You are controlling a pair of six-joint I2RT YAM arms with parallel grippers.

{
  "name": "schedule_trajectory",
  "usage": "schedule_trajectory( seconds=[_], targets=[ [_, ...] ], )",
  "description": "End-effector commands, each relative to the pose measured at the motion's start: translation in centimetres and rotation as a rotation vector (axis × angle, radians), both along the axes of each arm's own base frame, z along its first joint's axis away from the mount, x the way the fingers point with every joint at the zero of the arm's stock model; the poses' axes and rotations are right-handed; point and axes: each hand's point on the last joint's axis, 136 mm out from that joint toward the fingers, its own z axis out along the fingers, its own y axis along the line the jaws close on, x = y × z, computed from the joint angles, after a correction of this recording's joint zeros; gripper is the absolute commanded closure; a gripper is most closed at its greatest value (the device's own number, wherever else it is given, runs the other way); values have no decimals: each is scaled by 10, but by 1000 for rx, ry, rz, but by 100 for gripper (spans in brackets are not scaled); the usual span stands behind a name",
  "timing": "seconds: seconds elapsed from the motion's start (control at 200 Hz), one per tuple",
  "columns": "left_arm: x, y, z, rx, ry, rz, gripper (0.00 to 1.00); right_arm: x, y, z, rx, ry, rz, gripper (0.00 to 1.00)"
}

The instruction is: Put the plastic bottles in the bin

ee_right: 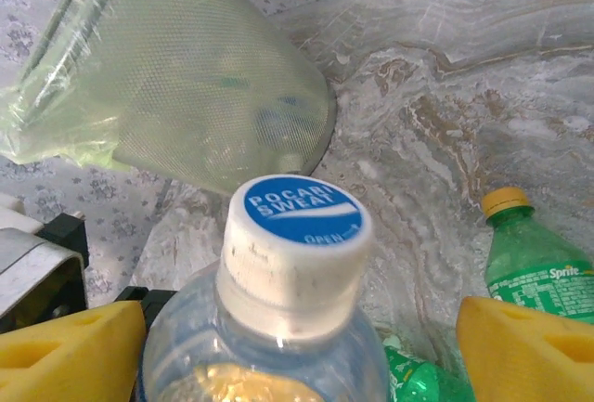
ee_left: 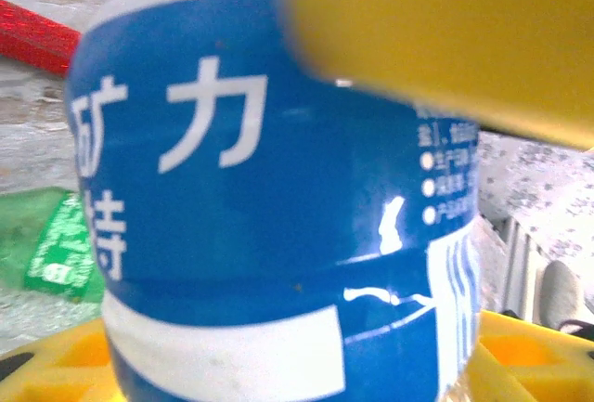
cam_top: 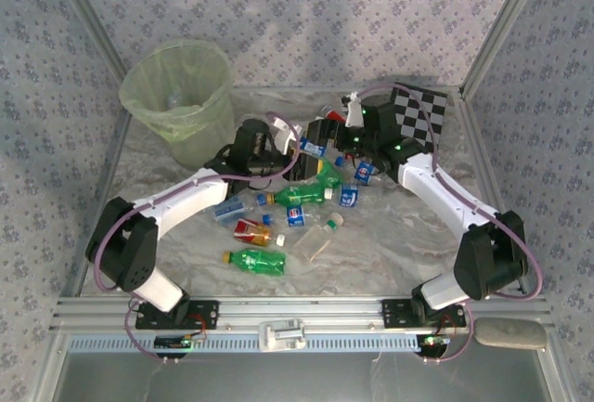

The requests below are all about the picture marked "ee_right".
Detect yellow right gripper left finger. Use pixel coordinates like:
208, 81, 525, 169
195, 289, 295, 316
0, 299, 146, 402

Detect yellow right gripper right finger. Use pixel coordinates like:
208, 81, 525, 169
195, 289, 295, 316
457, 295, 594, 402

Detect blue label bottle white cap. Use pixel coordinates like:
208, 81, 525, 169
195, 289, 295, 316
137, 173, 392, 402

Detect mesh bin with green liner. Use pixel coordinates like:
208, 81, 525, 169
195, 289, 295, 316
0, 0, 338, 197

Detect green Sprite bottle yellow cap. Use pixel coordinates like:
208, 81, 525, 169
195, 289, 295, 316
480, 187, 594, 329
382, 332, 475, 402

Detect aluminium mounting rail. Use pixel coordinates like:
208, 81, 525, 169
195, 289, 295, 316
0, 227, 88, 329

